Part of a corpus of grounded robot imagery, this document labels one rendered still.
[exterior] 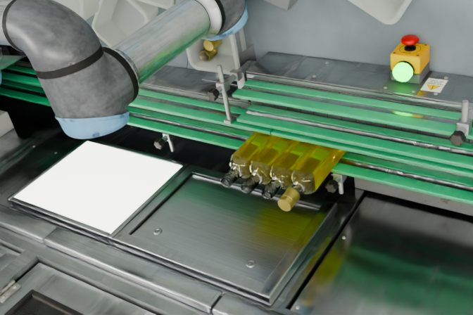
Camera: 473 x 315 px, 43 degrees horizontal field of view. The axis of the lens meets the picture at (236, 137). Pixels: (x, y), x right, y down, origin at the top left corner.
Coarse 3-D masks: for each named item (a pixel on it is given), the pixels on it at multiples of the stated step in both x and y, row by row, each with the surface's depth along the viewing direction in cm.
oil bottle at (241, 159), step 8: (256, 136) 154; (264, 136) 153; (272, 136) 154; (248, 144) 152; (256, 144) 151; (264, 144) 151; (240, 152) 149; (248, 152) 149; (256, 152) 149; (232, 160) 148; (240, 160) 147; (248, 160) 146; (240, 168) 146; (248, 168) 147; (240, 176) 148; (248, 176) 148
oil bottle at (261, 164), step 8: (272, 144) 150; (280, 144) 150; (288, 144) 150; (264, 152) 148; (272, 152) 148; (280, 152) 147; (256, 160) 146; (264, 160) 145; (272, 160) 145; (256, 168) 144; (264, 168) 143; (264, 176) 143; (264, 184) 146
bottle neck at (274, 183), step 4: (272, 180) 140; (276, 180) 140; (268, 184) 139; (272, 184) 139; (276, 184) 139; (280, 184) 140; (264, 188) 139; (268, 188) 138; (272, 188) 138; (276, 188) 139; (264, 192) 139; (268, 192) 137; (272, 192) 138; (276, 192) 139; (264, 196) 139; (268, 196) 139; (272, 196) 138
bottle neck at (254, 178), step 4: (252, 176) 143; (256, 176) 143; (248, 180) 142; (252, 180) 142; (256, 180) 142; (260, 180) 144; (244, 184) 141; (248, 184) 141; (252, 184) 141; (256, 184) 142; (244, 188) 143; (248, 188) 141; (252, 188) 141; (244, 192) 142; (248, 192) 141
